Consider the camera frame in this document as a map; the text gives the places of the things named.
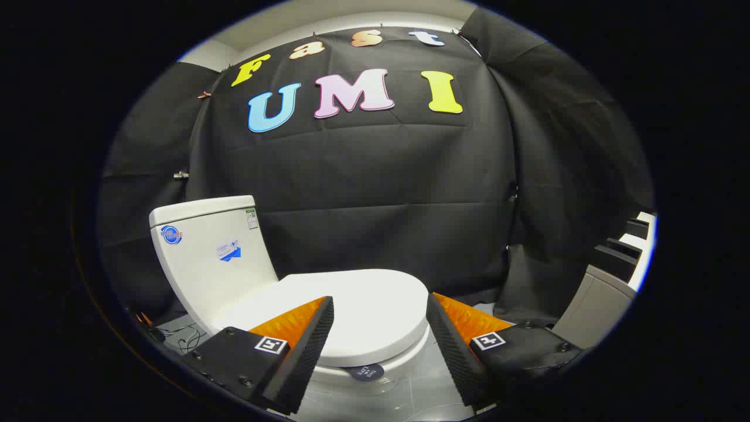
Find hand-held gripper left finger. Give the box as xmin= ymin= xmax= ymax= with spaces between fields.
xmin=182 ymin=296 xmax=335 ymax=415

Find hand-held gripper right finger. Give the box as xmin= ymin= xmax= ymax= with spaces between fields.
xmin=426 ymin=292 xmax=584 ymax=407

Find white toilet lid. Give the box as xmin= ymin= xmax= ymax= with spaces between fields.
xmin=231 ymin=268 xmax=431 ymax=367

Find white ceramic toilet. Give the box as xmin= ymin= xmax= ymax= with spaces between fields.
xmin=148 ymin=195 xmax=437 ymax=408

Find grey cabinet panel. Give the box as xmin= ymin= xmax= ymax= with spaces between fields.
xmin=551 ymin=264 xmax=637 ymax=350

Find black backdrop cloth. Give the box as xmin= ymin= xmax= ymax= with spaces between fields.
xmin=97 ymin=6 xmax=654 ymax=329

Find black and white striped steps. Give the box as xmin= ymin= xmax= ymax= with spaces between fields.
xmin=593 ymin=211 xmax=657 ymax=292

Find black floor cable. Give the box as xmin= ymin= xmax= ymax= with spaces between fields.
xmin=154 ymin=324 xmax=207 ymax=354

